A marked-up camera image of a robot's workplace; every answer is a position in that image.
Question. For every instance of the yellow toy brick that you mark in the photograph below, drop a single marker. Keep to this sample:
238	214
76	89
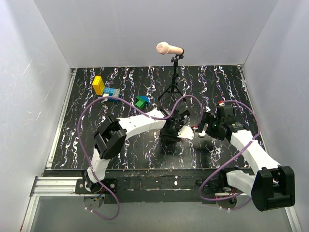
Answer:
98	85

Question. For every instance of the pink microphone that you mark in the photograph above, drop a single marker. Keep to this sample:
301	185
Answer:
164	48

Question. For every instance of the white bottle cap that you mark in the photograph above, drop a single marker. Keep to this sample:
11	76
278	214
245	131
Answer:
202	134

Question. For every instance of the light blue toy brick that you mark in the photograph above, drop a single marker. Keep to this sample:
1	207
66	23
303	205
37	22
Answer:
114	92

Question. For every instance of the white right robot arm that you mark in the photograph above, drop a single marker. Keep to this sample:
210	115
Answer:
272	185

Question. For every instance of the black microphone tripod stand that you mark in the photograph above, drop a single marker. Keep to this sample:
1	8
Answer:
173	87

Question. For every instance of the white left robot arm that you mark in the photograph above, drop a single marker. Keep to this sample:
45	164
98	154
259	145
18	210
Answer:
111	136

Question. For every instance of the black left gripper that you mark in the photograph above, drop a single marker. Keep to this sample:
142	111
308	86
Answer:
164	135

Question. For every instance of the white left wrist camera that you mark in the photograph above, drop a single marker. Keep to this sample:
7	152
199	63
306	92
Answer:
186	132

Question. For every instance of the green toy brick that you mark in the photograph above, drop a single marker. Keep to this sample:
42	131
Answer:
140	103

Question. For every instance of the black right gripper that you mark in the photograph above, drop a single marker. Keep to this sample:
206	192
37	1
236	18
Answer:
209	118

